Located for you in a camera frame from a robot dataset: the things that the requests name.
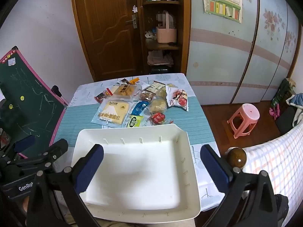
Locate folded pink cloths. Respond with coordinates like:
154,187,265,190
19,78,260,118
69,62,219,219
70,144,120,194
147,50,174,67

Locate metal door handle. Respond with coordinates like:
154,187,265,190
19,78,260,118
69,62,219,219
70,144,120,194
125,14,138,29

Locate checked blanket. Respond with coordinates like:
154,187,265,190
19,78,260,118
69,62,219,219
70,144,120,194
241,120,303,204

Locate black clamp knob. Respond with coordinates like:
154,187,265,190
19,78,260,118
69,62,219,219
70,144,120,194
51,85,62,98

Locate pink basket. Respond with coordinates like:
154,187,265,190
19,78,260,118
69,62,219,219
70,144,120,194
155,11,177,44

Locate black box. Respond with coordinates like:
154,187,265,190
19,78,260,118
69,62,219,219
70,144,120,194
150,67,174,74

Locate red date snack packet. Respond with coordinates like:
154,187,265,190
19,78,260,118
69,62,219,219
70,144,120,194
94,89,113,103

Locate red round snack packet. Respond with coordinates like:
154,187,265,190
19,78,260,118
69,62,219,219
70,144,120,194
149,112,174,126

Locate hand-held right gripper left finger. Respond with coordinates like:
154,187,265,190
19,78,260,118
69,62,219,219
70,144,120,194
25,144,105,227

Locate blue snack packet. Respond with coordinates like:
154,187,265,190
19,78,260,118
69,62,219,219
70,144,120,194
131,100,149,116

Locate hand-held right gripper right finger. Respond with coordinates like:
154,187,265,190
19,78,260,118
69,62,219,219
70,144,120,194
200,144,278,227

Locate large mountain print bread packet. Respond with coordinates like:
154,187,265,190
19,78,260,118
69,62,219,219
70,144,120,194
91,98,132,128

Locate brown round bed knob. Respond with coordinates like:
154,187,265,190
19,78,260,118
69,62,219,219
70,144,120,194
227,147,247,169

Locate white packet with brown stripe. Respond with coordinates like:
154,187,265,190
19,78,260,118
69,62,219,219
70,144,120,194
142,80,166,93

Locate green label snack packet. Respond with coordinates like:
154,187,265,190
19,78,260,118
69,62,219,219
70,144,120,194
125,115,144,128

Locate green printed bag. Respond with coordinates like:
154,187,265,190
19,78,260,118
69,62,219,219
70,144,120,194
271,78,296,110

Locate white and red snack bag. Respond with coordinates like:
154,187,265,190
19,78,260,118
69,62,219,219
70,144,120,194
166,85,190,111

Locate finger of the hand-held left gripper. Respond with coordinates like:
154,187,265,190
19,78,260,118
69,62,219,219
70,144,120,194
6,139,69,178
0,135,36,161

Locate pink toy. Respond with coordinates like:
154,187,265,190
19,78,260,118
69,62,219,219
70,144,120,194
269,106,281,120

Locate wall poster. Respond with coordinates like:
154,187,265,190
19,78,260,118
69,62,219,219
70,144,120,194
201,0,243,23

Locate wooden shelf cabinet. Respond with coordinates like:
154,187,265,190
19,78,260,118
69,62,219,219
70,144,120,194
135,0,192,76

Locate brown wooden door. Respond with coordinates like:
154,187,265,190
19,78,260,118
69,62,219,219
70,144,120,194
70,0,145,82

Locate blue and white cloth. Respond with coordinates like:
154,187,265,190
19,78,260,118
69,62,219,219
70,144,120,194
285,95,303,128

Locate flower print wardrobe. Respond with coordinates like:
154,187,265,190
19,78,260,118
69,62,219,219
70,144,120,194
187,0,301,106

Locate clear nut bar packet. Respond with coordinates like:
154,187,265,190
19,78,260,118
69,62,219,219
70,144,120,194
138,90,157,102

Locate pink plastic stool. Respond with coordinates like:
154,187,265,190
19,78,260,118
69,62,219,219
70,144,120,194
227,103,260,139

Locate white plastic tray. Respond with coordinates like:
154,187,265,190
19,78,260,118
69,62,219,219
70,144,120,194
71,123,201,224

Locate green chalkboard with pink frame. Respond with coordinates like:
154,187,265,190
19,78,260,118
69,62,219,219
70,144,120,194
0,46,69,159

